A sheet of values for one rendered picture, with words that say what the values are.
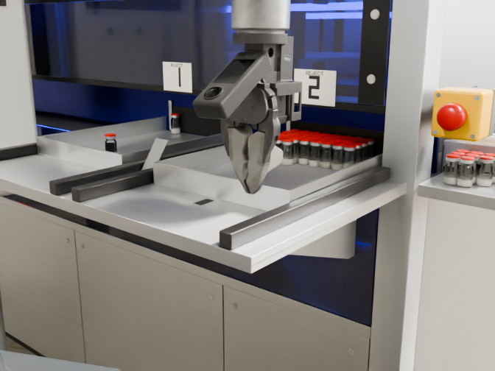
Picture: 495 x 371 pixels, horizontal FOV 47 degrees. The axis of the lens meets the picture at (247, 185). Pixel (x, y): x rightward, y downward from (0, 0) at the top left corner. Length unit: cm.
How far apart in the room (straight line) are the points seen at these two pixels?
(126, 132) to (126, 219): 56
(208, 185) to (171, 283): 58
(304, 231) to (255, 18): 27
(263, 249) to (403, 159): 38
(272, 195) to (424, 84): 31
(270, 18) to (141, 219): 30
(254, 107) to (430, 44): 32
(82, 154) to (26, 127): 50
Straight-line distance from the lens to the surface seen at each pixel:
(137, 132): 133
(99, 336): 171
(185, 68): 120
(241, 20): 73
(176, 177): 88
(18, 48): 153
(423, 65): 92
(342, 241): 98
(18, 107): 154
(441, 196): 93
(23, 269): 197
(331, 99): 99
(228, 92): 68
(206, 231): 70
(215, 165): 101
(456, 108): 87
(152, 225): 73
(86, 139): 124
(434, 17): 93
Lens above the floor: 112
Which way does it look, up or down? 16 degrees down
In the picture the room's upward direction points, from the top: straight up
